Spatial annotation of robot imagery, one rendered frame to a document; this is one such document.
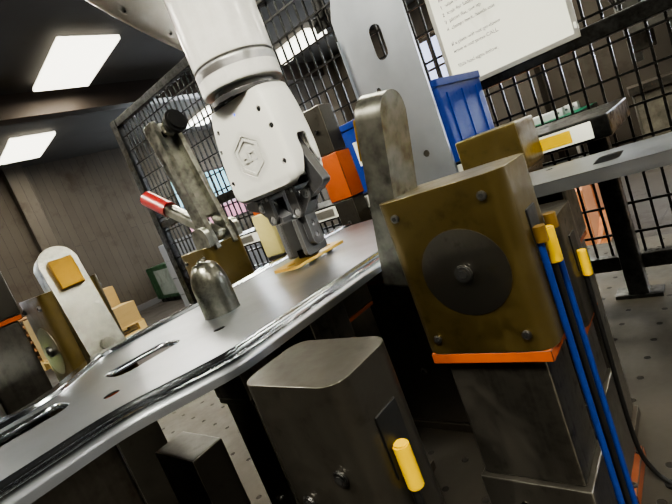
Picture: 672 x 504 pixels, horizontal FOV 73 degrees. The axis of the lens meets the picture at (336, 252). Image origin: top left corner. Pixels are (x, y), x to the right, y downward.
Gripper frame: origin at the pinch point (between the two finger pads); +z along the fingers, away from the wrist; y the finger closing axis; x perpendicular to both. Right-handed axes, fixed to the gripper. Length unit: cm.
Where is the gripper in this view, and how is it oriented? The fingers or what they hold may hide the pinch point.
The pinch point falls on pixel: (301, 235)
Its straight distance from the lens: 48.5
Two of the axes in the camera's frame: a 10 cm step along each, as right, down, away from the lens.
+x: 5.8, -3.4, 7.4
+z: 3.5, 9.2, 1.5
